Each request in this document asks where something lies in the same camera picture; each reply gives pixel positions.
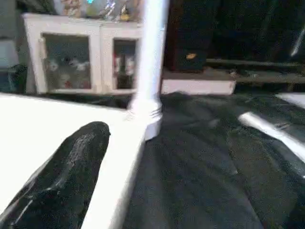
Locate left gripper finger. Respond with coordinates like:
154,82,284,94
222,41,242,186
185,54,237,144
0,121,111,229

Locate white plastic table top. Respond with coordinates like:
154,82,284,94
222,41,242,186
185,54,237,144
0,93,163,229

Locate white plastic table leg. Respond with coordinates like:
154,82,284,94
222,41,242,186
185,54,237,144
237,112,305,163
128,0,171,140

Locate white glass door cabinet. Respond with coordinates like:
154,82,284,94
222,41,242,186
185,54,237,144
21,12,143,95

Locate pale plush toy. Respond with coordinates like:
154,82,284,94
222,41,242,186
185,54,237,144
62,0,85,17

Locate black speaker box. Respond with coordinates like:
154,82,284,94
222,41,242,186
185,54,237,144
167,0,215,72

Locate black television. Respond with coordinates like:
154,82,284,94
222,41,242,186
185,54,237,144
210,0,305,60

